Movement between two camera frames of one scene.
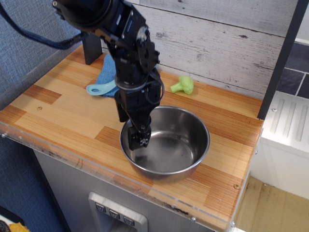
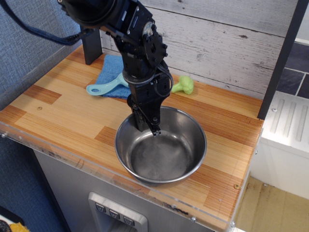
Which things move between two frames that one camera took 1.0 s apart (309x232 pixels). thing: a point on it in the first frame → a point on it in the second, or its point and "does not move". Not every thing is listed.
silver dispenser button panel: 111,215 does not move
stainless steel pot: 180,140 does not move
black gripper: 137,96 → 146,97
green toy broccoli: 186,84 does not move
